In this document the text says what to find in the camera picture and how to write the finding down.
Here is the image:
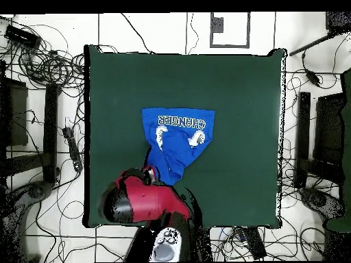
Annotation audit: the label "dark green table cloth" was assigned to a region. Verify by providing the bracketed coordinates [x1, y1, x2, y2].
[83, 45, 287, 229]

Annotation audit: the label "black speckled block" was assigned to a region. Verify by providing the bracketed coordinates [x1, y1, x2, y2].
[325, 11, 351, 35]

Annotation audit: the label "long black cable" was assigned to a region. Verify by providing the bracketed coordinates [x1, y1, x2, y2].
[120, 12, 156, 55]

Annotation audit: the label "black cable adapter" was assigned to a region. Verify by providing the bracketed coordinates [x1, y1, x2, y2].
[305, 69, 322, 86]

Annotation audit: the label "tangled black cable coil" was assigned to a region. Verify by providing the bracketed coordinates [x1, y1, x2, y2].
[16, 47, 86, 91]

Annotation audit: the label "small dark box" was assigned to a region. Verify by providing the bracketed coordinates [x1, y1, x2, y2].
[212, 16, 224, 34]

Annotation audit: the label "blue printed t-shirt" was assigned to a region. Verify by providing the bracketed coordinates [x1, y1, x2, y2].
[141, 107, 217, 186]

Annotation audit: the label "black rod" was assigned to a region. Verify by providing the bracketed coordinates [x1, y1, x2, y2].
[289, 31, 334, 57]

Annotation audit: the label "black stand leg with caster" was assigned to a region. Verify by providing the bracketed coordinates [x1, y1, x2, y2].
[0, 180, 53, 262]
[300, 187, 345, 220]

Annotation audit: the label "black upright bar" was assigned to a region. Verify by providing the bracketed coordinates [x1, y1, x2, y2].
[294, 91, 311, 190]
[43, 83, 60, 184]

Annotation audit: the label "grey square frame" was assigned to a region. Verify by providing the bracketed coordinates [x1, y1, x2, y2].
[209, 12, 251, 49]

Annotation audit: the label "dark flat panel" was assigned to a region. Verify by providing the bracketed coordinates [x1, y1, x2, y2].
[313, 92, 346, 165]
[0, 76, 29, 147]

